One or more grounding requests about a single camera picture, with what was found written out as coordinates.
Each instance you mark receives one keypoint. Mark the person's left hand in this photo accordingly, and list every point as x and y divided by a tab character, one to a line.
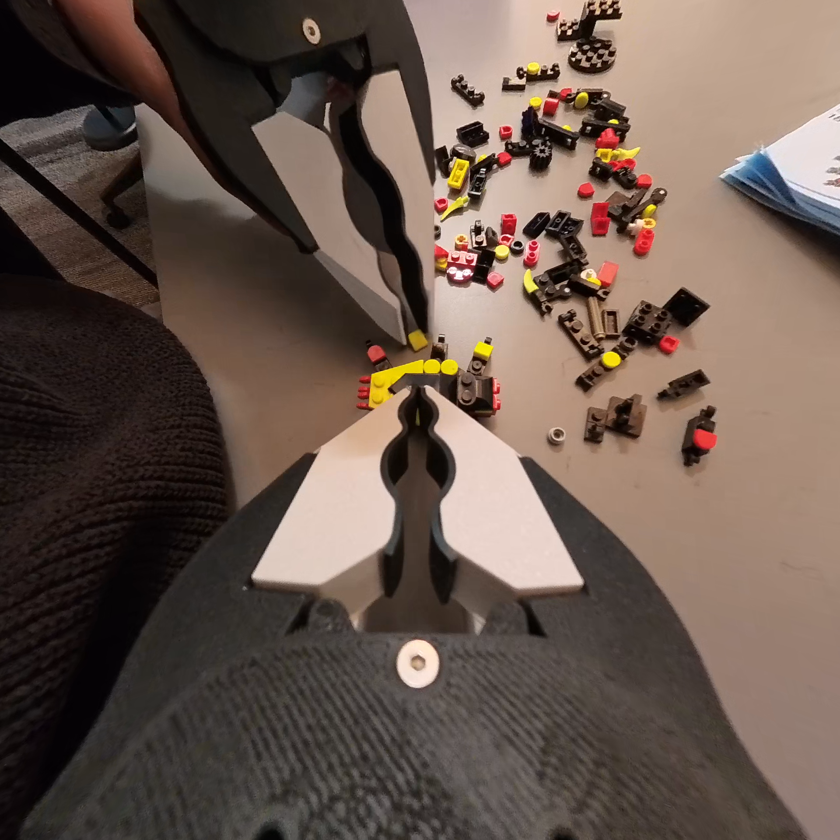
124	46

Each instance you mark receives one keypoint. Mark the small yellow lego slope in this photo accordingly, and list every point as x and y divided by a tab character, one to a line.
417	340

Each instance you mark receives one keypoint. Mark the pile of lego pieces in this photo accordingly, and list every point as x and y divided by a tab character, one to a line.
600	216

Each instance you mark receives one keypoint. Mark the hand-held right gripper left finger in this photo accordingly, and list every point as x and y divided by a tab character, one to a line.
328	525

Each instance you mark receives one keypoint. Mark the office chair base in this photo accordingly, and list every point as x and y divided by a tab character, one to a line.
111	128

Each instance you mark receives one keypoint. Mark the blue white instruction booklet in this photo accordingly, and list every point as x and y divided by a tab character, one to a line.
800	170

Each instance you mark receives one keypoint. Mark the person's left forearm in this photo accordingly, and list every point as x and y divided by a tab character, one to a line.
39	39

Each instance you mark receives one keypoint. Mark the grey round lego stud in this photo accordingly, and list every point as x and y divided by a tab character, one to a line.
557	436

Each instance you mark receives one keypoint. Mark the black yellow lego spider model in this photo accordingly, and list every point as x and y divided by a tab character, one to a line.
390	377

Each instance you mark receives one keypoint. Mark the black metal bar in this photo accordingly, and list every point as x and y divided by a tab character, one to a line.
79	210

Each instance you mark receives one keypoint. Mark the black round lego plate assembly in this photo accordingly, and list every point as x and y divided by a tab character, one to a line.
592	56

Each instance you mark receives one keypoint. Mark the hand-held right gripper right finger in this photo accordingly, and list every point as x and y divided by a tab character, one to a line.
512	525

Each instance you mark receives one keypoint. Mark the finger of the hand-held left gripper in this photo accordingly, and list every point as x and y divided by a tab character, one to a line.
308	190
410	164

